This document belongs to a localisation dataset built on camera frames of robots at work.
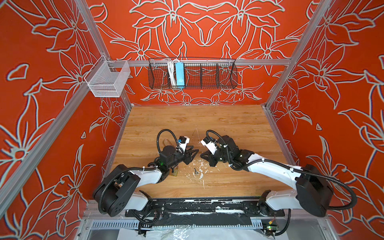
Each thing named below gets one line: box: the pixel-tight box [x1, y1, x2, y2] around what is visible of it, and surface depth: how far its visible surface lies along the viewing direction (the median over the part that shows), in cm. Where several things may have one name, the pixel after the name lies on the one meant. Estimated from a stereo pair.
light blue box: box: [175, 62, 185, 89], surface depth 91 cm
